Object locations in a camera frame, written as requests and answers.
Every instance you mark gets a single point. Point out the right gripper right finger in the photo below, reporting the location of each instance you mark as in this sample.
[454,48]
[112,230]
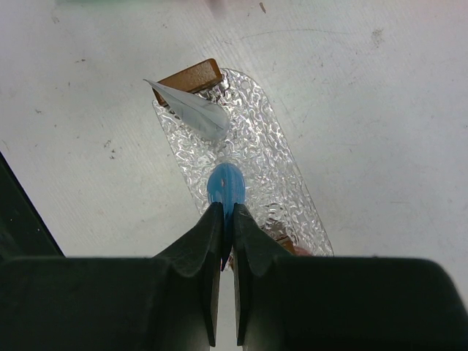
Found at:
[289,302]

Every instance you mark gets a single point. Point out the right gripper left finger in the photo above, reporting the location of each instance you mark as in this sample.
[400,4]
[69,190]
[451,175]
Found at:
[167,302]

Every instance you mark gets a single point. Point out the clear glass tray wooden handles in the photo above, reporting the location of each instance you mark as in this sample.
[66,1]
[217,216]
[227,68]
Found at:
[276,194]

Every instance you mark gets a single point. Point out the white toothpaste tube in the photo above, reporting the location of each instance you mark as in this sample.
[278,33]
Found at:
[208,119]

